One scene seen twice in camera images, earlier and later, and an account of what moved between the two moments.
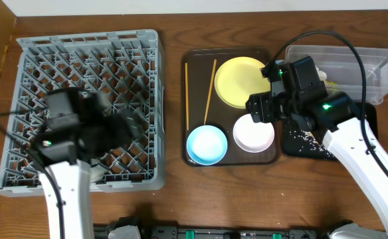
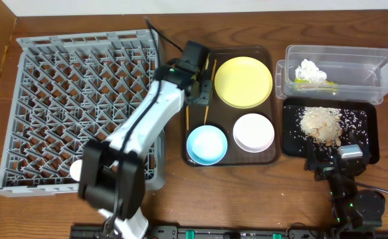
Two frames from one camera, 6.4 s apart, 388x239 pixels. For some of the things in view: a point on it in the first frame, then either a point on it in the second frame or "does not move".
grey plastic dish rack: [129, 66] does not move
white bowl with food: [251, 137] does not move
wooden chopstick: [210, 91] does not move
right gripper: [258, 108] -> [329, 166]
